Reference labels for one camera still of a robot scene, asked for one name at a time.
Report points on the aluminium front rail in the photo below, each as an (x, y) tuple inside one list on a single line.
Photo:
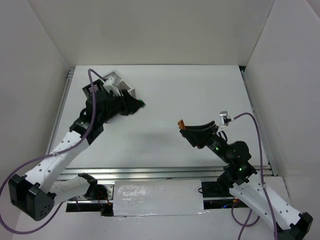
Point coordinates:
[(149, 173)]

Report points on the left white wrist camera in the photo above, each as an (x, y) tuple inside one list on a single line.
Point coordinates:
[(111, 84)]

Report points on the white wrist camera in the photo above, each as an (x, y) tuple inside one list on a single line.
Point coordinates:
[(111, 84), (225, 120)]

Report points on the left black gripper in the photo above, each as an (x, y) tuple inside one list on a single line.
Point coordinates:
[(124, 104)]

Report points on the green lego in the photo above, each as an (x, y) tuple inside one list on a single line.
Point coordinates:
[(141, 101)]

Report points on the black slotted container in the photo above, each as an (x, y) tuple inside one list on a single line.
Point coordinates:
[(97, 88)]

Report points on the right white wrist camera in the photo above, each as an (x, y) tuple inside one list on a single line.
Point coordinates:
[(225, 120)]

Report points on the white slotted container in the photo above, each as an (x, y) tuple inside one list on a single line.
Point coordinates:
[(123, 83)]

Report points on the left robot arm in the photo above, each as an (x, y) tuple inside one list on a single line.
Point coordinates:
[(36, 192)]

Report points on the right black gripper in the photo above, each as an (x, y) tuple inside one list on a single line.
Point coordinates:
[(203, 137)]

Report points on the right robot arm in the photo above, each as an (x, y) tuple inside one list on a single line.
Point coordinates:
[(241, 180)]

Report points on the tan lego plate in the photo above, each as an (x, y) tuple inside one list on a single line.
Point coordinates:
[(181, 125)]

